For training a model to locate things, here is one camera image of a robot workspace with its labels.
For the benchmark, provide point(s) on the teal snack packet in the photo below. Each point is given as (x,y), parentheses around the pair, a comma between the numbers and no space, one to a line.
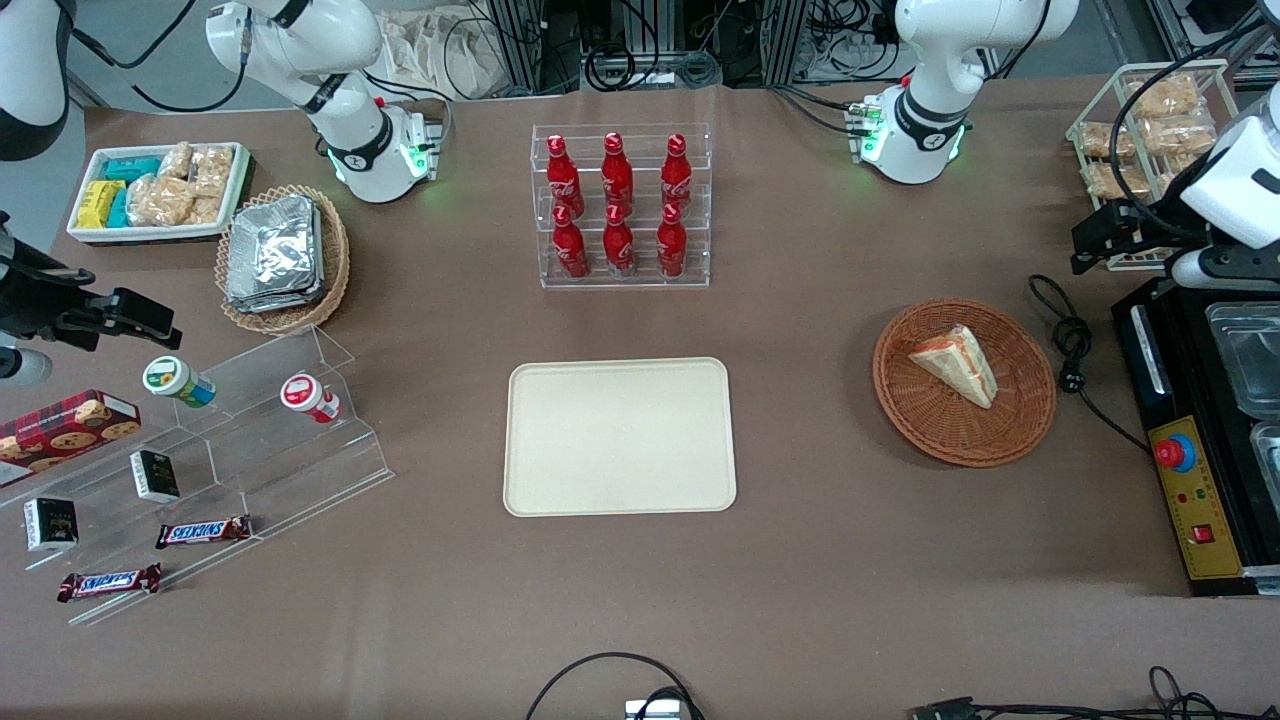
(130,168)
(119,210)

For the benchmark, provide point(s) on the white rectangular snack tray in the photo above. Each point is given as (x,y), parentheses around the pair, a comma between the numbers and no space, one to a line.
(140,235)

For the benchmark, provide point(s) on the clear plastic container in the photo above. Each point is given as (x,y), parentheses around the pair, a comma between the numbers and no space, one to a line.
(1268,470)
(1250,360)

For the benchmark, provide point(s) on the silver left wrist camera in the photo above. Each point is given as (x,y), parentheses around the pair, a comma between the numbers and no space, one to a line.
(1192,272)

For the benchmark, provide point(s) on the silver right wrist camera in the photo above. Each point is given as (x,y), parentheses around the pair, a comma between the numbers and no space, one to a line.
(22,366)

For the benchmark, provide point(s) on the yellow snack packet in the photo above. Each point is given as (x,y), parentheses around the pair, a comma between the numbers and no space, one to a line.
(98,203)

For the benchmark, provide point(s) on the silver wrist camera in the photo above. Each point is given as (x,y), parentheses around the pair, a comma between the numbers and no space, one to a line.
(1192,272)
(22,366)

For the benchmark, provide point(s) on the black appliance with yellow panel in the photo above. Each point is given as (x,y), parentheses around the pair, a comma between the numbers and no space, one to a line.
(1200,380)

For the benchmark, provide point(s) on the clear bagged rice cracker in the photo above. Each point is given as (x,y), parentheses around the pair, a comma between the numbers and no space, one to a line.
(176,160)
(212,170)
(160,200)
(205,210)

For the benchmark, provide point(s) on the cream plastic tray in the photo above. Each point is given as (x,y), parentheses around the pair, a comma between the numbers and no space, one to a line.
(620,440)

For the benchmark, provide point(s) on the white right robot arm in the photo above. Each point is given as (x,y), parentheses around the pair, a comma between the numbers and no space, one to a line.
(300,40)

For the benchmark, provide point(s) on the red label white-lid cup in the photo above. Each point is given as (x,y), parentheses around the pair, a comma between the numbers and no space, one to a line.
(300,392)

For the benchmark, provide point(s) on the bagged fried snack pack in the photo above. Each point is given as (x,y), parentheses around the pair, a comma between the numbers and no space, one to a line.
(1115,180)
(1180,135)
(1165,95)
(1105,140)

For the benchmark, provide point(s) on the silver foil container stack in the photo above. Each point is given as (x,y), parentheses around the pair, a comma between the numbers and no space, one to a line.
(275,250)

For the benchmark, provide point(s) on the light tan wicker basket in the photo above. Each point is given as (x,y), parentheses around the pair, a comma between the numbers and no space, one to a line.
(338,262)

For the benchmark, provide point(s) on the triangle sandwich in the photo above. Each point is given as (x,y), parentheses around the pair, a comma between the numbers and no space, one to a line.
(960,365)

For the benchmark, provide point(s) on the small silver device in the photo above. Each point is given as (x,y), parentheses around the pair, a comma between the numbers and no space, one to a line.
(650,712)

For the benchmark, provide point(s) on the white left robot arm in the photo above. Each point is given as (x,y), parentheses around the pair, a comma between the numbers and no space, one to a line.
(930,90)

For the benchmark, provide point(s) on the white cloth bag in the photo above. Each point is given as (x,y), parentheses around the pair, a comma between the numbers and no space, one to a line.
(440,55)

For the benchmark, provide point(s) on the brown wicker basket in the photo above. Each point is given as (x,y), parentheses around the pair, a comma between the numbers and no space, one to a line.
(930,430)

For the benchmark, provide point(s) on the red cola bottle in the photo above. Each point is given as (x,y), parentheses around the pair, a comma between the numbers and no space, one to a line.
(619,248)
(571,250)
(563,180)
(677,178)
(672,245)
(617,175)

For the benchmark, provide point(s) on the clear acrylic stepped stand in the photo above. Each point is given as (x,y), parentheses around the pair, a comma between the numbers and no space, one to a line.
(300,470)

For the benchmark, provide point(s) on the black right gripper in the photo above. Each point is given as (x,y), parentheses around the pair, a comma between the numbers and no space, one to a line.
(32,296)

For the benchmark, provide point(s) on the small black tea box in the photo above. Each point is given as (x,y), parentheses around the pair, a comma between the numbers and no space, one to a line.
(155,477)
(50,525)

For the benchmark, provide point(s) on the red tartan cookie box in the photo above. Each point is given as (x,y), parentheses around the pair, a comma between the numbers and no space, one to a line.
(60,430)

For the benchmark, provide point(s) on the Snickers chocolate bar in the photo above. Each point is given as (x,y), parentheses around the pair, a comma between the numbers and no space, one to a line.
(108,582)
(200,532)

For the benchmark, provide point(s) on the clear acrylic bottle rack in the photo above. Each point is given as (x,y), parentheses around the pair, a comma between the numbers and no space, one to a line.
(645,150)

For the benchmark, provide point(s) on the aluminium frame post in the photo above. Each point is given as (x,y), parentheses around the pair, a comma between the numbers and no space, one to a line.
(785,40)
(520,45)

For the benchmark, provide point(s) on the red emergency stop button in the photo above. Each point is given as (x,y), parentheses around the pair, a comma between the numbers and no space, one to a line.
(1175,453)

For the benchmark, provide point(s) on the green label white-lid cup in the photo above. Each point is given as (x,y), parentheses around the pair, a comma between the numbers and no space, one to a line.
(168,377)

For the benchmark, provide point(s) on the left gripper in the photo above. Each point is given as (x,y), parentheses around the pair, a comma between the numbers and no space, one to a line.
(1143,224)

